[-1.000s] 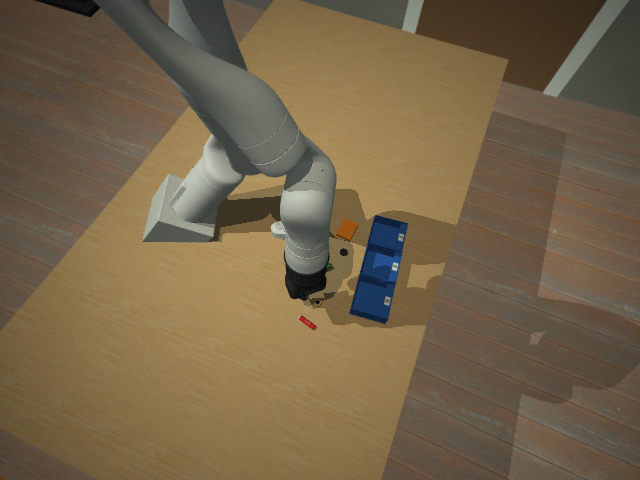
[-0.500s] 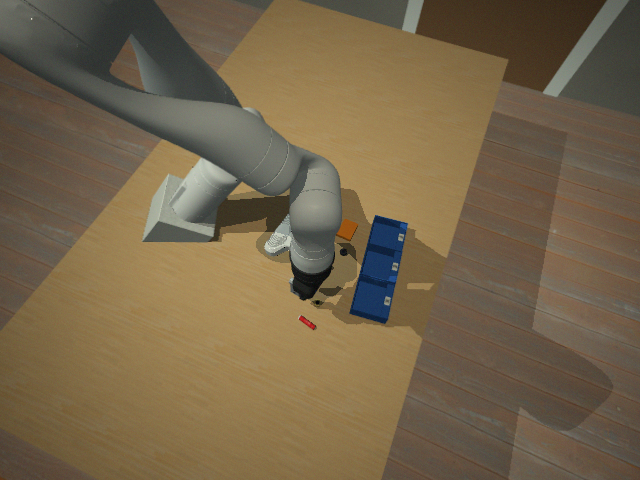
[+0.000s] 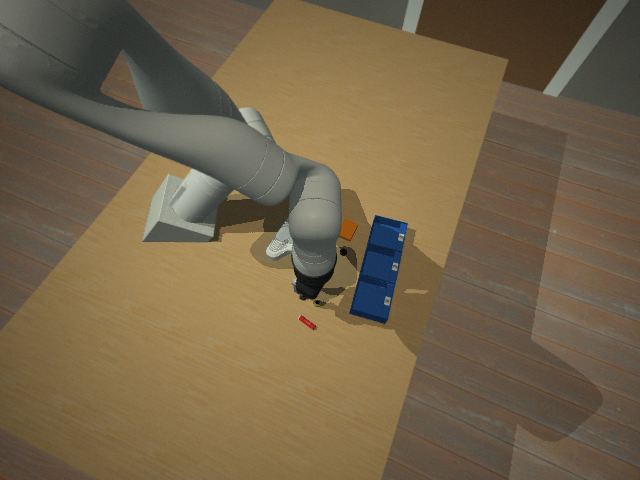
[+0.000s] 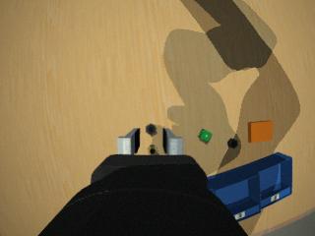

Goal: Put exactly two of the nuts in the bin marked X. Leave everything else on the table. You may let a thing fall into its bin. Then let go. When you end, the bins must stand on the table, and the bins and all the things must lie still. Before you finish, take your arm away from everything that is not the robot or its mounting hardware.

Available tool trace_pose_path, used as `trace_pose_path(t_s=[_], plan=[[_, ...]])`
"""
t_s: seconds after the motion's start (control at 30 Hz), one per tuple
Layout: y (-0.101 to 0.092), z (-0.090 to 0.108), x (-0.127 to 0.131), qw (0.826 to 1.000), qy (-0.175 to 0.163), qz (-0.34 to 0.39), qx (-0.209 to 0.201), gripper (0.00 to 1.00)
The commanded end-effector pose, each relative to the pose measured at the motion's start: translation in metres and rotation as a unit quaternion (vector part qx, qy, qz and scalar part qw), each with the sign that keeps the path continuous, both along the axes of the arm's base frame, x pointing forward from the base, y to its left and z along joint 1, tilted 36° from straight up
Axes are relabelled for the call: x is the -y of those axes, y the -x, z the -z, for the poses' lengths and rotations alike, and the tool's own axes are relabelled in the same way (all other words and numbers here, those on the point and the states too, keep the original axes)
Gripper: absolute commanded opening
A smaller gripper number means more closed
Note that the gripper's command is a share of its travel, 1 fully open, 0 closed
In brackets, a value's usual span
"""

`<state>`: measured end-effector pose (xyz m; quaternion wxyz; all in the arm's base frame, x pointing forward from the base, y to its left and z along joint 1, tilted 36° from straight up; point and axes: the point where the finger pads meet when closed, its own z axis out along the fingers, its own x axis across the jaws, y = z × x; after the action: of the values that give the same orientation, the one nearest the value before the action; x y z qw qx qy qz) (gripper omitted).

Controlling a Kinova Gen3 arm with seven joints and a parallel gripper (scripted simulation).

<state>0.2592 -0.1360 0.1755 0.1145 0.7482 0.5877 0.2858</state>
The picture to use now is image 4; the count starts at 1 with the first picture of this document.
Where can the yellow hex nut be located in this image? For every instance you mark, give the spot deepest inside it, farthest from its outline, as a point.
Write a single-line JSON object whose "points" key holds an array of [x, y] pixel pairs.
{"points": [[152, 150]]}

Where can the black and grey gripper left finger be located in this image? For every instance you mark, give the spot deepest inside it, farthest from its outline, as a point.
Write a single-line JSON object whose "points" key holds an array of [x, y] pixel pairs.
{"points": [[130, 143]]}

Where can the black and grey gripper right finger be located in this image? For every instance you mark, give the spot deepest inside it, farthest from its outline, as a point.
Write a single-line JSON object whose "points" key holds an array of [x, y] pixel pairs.
{"points": [[172, 143]]}

